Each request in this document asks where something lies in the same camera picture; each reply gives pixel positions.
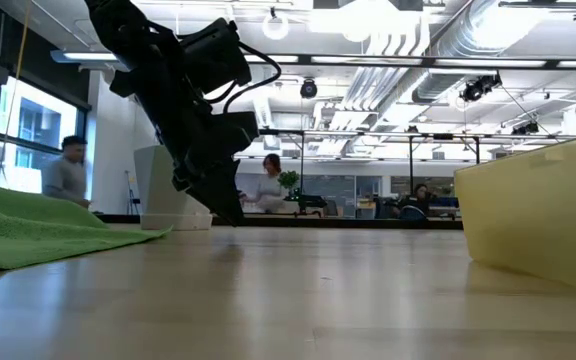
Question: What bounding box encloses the yellow translucent plastic basket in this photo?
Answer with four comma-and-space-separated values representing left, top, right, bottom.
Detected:
453, 130, 576, 294

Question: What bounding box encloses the person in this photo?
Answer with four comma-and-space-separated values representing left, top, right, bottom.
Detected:
240, 153, 289, 214
42, 135, 93, 209
397, 183, 437, 221

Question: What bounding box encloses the thin background stand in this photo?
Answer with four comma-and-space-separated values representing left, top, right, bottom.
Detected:
125, 169, 143, 215

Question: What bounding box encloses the black background equipment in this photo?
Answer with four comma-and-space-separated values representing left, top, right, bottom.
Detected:
287, 193, 329, 217

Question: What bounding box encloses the dark green microfiber towel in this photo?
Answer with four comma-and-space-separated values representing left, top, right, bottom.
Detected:
0, 177, 173, 271

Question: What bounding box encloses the background potted plant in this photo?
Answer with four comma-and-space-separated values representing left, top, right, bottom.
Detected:
277, 170, 302, 197

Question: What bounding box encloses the black ceiling camera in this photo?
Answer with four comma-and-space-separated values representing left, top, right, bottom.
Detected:
511, 121, 540, 136
460, 73, 503, 104
300, 78, 319, 100

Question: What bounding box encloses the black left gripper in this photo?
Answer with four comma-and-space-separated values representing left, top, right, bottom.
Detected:
109, 69, 246, 227

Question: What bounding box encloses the black background gantry frame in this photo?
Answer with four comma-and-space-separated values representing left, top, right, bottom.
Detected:
257, 128, 576, 219

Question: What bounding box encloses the yellow cable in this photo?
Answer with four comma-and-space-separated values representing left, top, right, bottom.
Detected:
0, 0, 32, 187

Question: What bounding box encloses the large window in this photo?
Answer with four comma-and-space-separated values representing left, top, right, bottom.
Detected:
0, 74, 90, 204

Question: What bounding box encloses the long ceiling light rail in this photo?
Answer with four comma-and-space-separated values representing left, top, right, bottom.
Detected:
245, 53, 576, 70

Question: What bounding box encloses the fluorescent ceiling lamp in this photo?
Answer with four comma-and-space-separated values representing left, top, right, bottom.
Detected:
50, 49, 119, 64

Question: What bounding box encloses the white hexagonal plant pot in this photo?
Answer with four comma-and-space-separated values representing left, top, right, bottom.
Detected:
134, 144, 214, 232

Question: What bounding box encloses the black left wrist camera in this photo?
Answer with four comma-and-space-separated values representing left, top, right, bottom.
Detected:
211, 110, 261, 152

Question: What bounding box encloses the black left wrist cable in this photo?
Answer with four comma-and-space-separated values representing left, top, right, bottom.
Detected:
205, 42, 283, 114

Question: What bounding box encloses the black aluminium table frame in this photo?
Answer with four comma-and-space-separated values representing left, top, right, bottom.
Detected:
92, 213, 464, 231

